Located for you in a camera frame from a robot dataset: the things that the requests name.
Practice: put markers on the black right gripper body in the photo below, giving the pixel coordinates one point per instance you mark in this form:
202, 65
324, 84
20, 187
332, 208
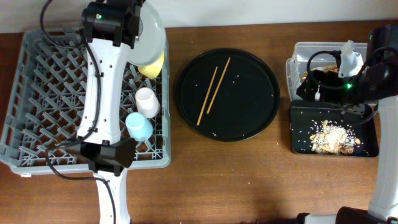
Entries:
336, 91

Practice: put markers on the brown Nescafe Gold sachet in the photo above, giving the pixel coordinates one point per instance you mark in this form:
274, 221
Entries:
327, 68

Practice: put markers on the wooden chopstick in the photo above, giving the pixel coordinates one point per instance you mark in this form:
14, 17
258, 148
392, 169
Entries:
218, 85
206, 96

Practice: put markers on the yellow bowl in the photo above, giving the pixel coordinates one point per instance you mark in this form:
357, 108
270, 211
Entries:
152, 71

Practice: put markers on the pink cup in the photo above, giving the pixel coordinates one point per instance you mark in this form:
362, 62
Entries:
147, 102

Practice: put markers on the grey plate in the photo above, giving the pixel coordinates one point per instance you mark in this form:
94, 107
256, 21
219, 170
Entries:
150, 43

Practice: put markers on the blue cup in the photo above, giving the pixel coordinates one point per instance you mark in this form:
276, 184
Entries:
138, 126

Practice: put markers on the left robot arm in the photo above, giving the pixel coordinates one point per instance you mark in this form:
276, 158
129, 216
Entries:
109, 31

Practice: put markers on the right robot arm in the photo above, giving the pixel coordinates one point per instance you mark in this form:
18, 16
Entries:
376, 87

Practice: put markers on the clear plastic waste bin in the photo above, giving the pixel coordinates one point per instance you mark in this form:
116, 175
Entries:
296, 66

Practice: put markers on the grey dishwasher rack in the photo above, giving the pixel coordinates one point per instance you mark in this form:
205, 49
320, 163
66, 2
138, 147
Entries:
46, 106

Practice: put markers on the black rectangular tray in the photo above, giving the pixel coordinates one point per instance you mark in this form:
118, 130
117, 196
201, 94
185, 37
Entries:
306, 118

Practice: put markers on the food scraps and rice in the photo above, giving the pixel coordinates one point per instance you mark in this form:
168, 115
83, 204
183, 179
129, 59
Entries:
332, 138

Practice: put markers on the round black tray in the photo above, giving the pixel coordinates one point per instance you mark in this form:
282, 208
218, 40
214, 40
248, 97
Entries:
246, 103

